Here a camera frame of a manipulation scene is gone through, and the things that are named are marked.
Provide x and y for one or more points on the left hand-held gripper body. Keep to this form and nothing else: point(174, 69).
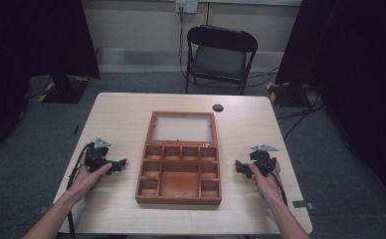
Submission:
point(96, 154)

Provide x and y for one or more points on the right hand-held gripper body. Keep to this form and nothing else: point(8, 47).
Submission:
point(264, 161)

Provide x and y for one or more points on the wooden compartment box with lid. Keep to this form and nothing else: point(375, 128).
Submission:
point(179, 184)

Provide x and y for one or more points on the person's right hand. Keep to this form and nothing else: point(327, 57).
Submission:
point(267, 186)

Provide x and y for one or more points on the person's left hand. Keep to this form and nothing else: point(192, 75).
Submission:
point(83, 181)

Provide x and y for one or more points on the grey tape strip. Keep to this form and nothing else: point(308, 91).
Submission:
point(303, 204)

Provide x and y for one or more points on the black table grommet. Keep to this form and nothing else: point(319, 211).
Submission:
point(218, 108)

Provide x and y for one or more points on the black stand base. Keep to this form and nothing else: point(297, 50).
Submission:
point(65, 89)
point(289, 94)

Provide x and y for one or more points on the black folding chair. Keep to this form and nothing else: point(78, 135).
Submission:
point(219, 61)

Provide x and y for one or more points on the black curtain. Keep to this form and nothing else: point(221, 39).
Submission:
point(356, 66)
point(25, 49)

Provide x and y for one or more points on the white wall outlet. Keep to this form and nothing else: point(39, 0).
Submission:
point(186, 5)

